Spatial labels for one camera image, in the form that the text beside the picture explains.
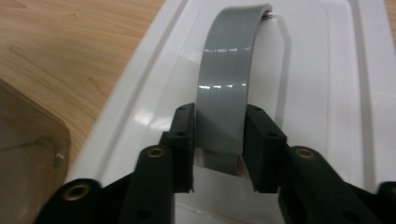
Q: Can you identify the white lid with grey handle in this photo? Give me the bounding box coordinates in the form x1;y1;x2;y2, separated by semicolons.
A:
65;0;396;224

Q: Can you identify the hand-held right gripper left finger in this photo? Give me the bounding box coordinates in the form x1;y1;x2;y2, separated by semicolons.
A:
118;103;196;224

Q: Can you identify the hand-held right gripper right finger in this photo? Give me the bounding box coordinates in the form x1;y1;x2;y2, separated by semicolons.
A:
242;105;385;224

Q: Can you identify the clear plastic storage box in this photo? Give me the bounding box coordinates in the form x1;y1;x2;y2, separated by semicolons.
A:
0;77;72;224

